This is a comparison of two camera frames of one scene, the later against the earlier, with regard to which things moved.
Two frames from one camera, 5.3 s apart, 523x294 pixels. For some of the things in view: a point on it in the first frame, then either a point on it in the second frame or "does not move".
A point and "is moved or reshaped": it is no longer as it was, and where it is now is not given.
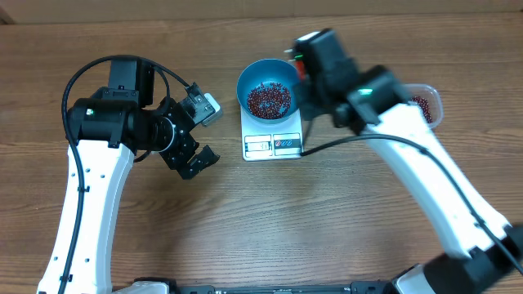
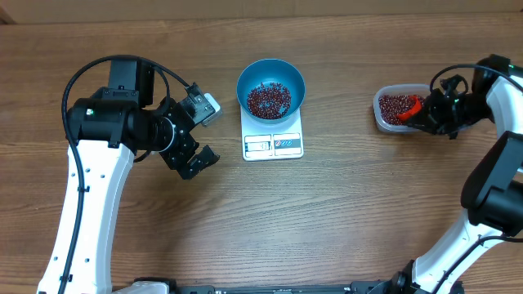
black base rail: [365, 287] does not move
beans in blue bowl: [268, 100] does not move
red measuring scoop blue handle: [301, 69] is moved or reshaped
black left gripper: [180, 161] does not move
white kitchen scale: [262, 140] does not move
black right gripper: [309, 110] -> [431, 118]
